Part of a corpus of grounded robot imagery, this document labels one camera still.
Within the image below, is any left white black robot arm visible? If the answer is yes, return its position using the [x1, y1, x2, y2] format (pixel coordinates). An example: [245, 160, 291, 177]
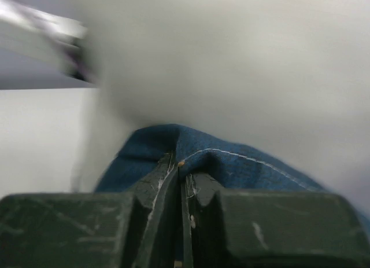
[1, 0, 94, 83]

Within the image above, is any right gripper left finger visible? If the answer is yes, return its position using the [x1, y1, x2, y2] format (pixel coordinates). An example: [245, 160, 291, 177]
[127, 153, 178, 267]

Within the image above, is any dark blue embroidered pillowcase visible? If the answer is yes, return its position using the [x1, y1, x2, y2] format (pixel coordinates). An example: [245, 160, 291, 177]
[95, 124, 328, 192]

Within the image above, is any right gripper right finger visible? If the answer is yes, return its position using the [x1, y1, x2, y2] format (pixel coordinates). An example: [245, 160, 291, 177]
[181, 172, 224, 267]

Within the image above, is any white pillow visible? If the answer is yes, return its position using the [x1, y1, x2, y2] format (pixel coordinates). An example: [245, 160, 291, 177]
[71, 0, 369, 196]

